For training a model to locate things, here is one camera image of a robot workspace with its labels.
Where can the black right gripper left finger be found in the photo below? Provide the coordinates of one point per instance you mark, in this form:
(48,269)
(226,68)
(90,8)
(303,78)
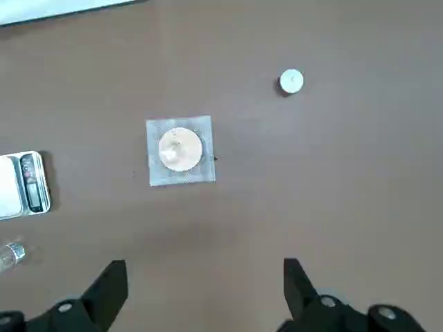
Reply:
(100,301)

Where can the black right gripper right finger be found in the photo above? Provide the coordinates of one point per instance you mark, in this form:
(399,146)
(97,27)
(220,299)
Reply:
(304,304)

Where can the tiny clear glass vessel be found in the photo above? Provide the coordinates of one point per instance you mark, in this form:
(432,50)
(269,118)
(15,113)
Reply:
(171,154)

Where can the white tealight candle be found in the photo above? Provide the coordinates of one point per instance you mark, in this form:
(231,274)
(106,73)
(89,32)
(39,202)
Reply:
(291,81)

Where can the silver digital balance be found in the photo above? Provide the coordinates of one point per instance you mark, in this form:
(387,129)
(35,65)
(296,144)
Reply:
(10,186)

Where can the white desk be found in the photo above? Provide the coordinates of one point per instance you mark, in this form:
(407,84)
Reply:
(34,10)

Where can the small clear glass beaker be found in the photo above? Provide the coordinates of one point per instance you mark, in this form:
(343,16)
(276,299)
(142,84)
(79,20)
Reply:
(12,254)

